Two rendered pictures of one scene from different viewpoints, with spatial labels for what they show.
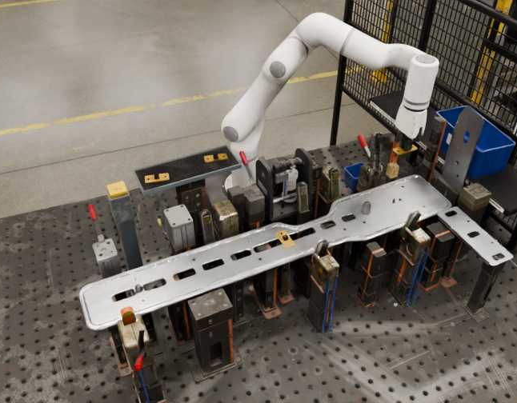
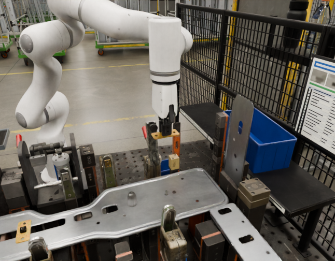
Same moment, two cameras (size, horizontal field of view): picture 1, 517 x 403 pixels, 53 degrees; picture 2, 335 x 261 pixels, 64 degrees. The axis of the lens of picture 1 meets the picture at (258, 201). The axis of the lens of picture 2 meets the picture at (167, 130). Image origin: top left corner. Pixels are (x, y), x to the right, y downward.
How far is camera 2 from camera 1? 1.17 m
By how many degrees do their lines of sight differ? 13
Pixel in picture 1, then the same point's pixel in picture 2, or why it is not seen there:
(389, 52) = (129, 16)
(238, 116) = (24, 102)
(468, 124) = (240, 113)
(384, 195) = (159, 186)
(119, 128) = not seen: hidden behind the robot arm
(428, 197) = (205, 191)
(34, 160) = not seen: outside the picture
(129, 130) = not seen: hidden behind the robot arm
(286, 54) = (34, 28)
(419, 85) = (158, 48)
